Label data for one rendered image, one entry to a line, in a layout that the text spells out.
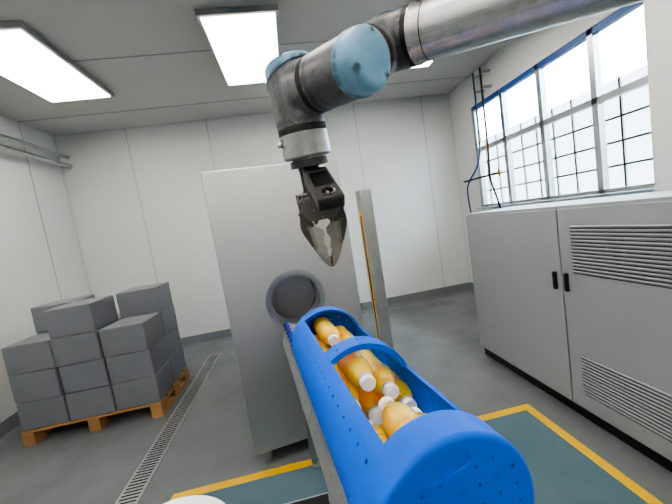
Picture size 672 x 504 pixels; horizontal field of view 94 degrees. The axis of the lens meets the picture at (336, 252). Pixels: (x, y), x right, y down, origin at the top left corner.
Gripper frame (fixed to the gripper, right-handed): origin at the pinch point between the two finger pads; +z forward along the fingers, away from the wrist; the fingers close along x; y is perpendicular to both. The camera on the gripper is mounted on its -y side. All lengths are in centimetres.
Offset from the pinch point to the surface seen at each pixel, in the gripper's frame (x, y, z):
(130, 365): 168, 242, 118
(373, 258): -33, 80, 27
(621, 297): -163, 65, 80
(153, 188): 166, 473, -44
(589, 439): -145, 68, 173
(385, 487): 3.4, -25.5, 26.8
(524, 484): -18.5, -26.3, 36.0
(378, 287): -32, 78, 41
